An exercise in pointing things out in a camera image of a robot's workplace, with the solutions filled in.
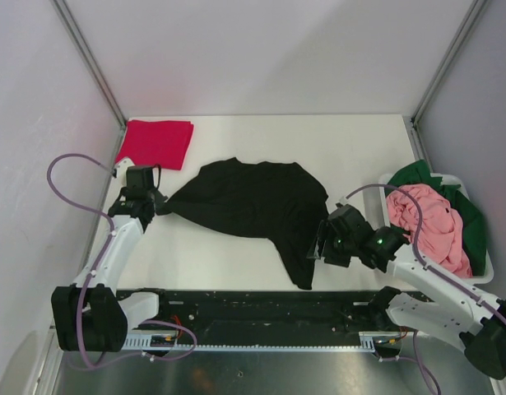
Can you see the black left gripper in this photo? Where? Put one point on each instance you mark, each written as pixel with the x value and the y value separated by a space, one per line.
pixel 159 197

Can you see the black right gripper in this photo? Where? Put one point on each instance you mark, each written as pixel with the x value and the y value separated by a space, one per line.
pixel 326 232

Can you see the black t shirt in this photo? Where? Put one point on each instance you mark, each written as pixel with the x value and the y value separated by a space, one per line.
pixel 276 201

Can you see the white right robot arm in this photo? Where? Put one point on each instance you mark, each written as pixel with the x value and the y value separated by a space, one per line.
pixel 457 312

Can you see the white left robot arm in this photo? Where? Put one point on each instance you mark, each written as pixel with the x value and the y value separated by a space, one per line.
pixel 88 315

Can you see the folded magenta t shirt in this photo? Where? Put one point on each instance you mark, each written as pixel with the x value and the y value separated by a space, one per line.
pixel 163 143

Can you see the pink t shirt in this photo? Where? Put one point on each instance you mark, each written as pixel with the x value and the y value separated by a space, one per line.
pixel 441 226

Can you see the green t shirt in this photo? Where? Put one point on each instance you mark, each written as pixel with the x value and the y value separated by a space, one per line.
pixel 453 230

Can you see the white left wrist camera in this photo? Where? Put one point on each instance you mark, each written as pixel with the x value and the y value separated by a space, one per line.
pixel 121 167

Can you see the grey slotted cable duct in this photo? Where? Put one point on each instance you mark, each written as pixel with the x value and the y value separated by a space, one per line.
pixel 365 342

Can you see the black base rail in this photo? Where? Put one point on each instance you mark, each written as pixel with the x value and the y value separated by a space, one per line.
pixel 278 318

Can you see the right aluminium frame post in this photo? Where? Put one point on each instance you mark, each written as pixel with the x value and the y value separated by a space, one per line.
pixel 459 40

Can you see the aluminium frame post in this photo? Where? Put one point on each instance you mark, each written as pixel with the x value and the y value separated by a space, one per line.
pixel 77 37
pixel 459 40

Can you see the left aluminium frame post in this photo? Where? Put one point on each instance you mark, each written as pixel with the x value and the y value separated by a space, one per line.
pixel 77 37

